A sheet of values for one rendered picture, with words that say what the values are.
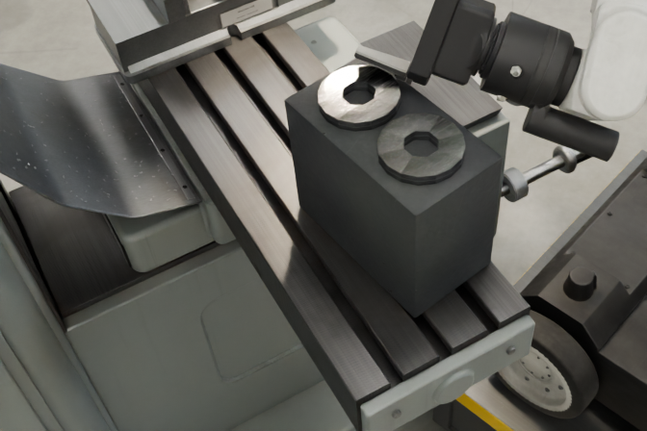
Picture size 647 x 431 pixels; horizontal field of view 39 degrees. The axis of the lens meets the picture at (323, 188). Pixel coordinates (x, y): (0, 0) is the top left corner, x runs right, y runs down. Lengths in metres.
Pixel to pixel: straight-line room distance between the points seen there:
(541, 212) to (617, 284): 0.88
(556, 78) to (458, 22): 0.11
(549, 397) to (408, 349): 0.58
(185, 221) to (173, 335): 0.24
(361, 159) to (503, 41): 0.19
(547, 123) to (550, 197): 1.41
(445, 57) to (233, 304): 0.69
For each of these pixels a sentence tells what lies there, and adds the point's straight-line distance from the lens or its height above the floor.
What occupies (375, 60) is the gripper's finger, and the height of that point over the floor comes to 1.16.
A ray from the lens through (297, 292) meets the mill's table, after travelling 1.06.
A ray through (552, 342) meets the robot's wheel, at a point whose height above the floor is 0.60.
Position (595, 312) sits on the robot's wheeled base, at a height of 0.61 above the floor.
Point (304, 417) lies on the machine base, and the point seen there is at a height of 0.20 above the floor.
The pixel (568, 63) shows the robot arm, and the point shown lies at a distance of 0.96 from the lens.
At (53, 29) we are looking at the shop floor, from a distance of 3.07.
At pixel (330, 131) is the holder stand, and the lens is 0.96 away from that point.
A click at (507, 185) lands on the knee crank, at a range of 1.70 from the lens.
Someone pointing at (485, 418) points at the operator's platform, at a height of 0.37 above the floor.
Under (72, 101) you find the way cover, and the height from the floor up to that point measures 0.89.
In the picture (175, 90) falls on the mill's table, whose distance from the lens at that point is 1.32.
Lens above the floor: 1.81
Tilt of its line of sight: 49 degrees down
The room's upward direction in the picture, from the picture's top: 6 degrees counter-clockwise
